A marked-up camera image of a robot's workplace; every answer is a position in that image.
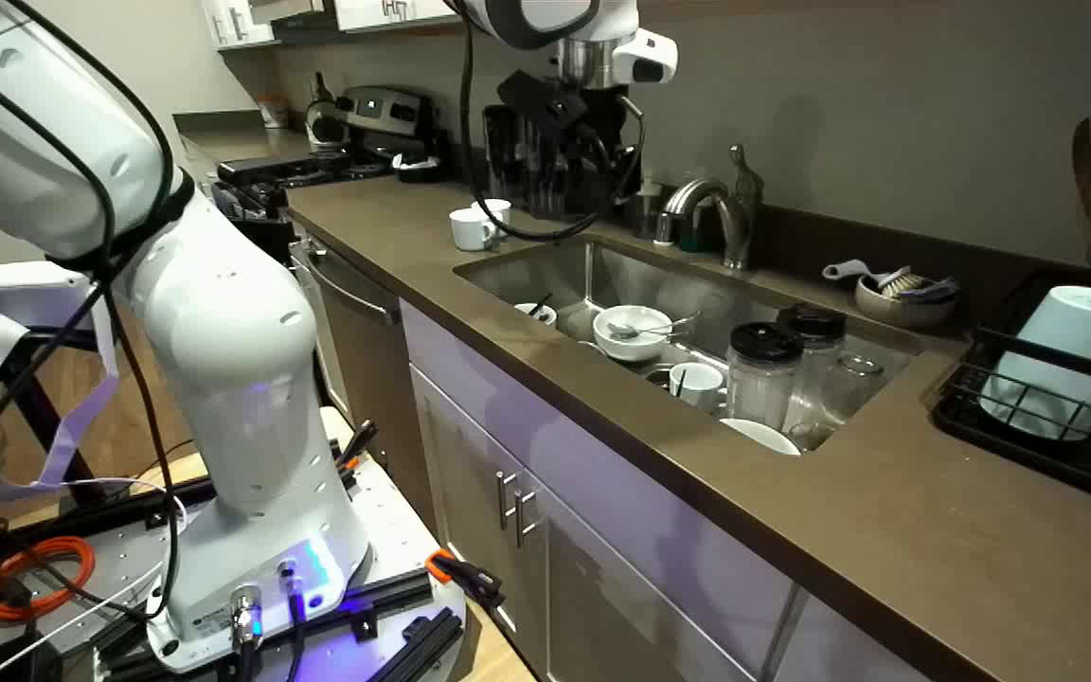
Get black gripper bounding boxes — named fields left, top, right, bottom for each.
left=480, top=68, right=639, bottom=225

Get chrome kitchen tap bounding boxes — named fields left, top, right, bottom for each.
left=659, top=141, right=770, bottom=273

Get large white mug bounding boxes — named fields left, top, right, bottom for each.
left=446, top=197, right=516, bottom=252

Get clear soap dispenser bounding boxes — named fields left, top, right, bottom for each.
left=628, top=174, right=678, bottom=247

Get small white dish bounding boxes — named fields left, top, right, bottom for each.
left=513, top=297, right=566, bottom=329

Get stainless steel sink basin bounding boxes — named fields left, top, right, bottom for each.
left=449, top=236, right=931, bottom=458

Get metal spoon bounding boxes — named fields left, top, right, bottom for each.
left=602, top=313, right=692, bottom=343

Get white bowl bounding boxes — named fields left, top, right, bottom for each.
left=586, top=303, right=678, bottom=369

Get silver toaster oven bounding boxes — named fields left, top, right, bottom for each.
left=303, top=78, right=444, bottom=170

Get small white cup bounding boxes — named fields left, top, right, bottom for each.
left=665, top=358, right=730, bottom=418

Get stainless dishwasher front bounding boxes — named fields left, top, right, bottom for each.
left=289, top=226, right=441, bottom=524

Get white upper cabinets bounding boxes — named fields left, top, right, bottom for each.
left=197, top=0, right=463, bottom=54

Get clear jar black lid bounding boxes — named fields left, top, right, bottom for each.
left=722, top=319, right=809, bottom=432

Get round white plate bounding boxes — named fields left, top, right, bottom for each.
left=720, top=414, right=804, bottom=458

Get lower kitchen cabinets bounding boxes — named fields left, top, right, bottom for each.
left=398, top=299, right=937, bottom=682

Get orange black clamp tool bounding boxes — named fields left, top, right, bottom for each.
left=423, top=547, right=508, bottom=614

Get white paper strip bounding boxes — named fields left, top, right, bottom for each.
left=0, top=297, right=124, bottom=500

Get pale blue container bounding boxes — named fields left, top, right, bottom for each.
left=976, top=279, right=1091, bottom=444

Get robot mounting table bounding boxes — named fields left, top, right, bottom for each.
left=0, top=408, right=480, bottom=682

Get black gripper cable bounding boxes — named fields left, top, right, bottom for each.
left=449, top=0, right=648, bottom=247

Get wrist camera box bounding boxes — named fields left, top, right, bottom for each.
left=611, top=25, right=681, bottom=92

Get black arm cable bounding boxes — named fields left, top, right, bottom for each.
left=0, top=0, right=197, bottom=622

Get black wire dish rack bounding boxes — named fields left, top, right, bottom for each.
left=928, top=268, right=1091, bottom=520

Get orange cable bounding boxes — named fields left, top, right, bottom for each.
left=0, top=530, right=101, bottom=658

